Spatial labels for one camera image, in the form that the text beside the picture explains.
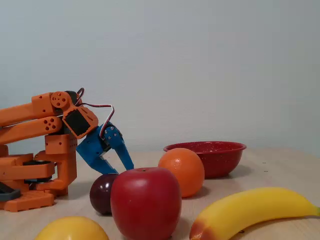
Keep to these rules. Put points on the orange fruit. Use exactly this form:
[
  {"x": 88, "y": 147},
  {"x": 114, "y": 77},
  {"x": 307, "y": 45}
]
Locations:
[{"x": 182, "y": 170}]

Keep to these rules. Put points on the yellow banana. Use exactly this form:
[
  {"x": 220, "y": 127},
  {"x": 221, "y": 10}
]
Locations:
[{"x": 250, "y": 210}]

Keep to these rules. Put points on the yellow orange peach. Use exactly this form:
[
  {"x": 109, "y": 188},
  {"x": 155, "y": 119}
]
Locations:
[{"x": 71, "y": 230}]

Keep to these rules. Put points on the orange robot base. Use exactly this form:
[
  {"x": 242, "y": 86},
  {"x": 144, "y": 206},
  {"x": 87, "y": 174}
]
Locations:
[{"x": 60, "y": 160}]

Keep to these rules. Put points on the red apple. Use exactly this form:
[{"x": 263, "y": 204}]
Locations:
[{"x": 145, "y": 202}]

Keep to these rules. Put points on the dark purple plum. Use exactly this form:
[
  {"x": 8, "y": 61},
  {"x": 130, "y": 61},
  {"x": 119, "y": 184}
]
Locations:
[{"x": 101, "y": 195}]

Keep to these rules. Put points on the red speckled enamel bowl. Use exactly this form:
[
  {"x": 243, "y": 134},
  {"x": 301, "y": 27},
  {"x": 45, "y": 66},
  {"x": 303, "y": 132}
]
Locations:
[{"x": 220, "y": 160}]

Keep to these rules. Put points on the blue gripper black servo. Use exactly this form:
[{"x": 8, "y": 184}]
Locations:
[{"x": 93, "y": 146}]

